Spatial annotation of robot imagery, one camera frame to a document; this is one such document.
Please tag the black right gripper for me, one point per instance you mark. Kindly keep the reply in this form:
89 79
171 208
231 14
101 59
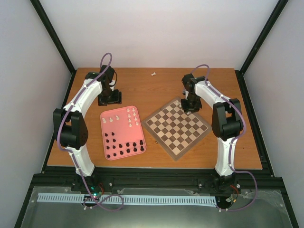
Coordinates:
186 109

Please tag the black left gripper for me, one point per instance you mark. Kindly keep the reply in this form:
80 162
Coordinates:
116 99

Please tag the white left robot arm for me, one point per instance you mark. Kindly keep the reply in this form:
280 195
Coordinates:
70 130

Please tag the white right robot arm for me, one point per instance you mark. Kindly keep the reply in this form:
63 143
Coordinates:
227 120

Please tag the wooden chess board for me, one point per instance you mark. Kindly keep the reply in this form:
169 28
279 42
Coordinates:
174 130

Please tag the pink plastic tray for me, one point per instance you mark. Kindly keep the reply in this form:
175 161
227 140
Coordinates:
125 137

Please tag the black aluminium frame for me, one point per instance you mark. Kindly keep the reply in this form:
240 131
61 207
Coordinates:
172 177

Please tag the light blue cable duct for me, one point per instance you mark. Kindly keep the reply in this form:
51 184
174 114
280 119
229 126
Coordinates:
136 200

